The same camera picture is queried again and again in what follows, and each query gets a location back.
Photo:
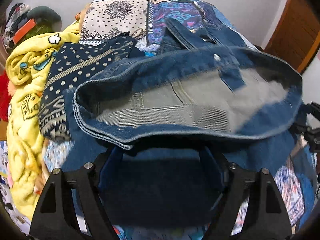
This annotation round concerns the yellow fleece blanket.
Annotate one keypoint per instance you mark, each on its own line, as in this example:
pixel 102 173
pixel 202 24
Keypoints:
pixel 27 68

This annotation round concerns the patchwork blue quilt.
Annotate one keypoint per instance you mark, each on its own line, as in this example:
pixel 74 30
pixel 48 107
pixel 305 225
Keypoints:
pixel 144 20

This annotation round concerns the blue denim jacket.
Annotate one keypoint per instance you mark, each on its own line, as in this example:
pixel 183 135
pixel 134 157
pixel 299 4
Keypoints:
pixel 163 120

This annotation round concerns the dark green pillow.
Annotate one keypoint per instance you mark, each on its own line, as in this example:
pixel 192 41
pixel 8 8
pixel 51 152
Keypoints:
pixel 44 14

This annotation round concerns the brown wooden door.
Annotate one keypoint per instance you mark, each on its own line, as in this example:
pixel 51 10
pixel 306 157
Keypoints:
pixel 296 37

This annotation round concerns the navy dotted bandana cloth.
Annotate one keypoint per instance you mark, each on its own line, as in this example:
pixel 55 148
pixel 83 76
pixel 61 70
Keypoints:
pixel 74 64

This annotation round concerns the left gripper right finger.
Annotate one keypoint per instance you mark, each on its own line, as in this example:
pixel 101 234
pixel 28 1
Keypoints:
pixel 242 204

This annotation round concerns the red plush toy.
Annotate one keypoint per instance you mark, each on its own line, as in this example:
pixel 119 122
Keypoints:
pixel 5 98

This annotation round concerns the orange shoe box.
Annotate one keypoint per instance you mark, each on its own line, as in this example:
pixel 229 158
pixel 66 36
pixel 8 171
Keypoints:
pixel 24 30

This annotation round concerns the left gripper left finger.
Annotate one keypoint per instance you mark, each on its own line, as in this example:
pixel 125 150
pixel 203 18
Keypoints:
pixel 69 206

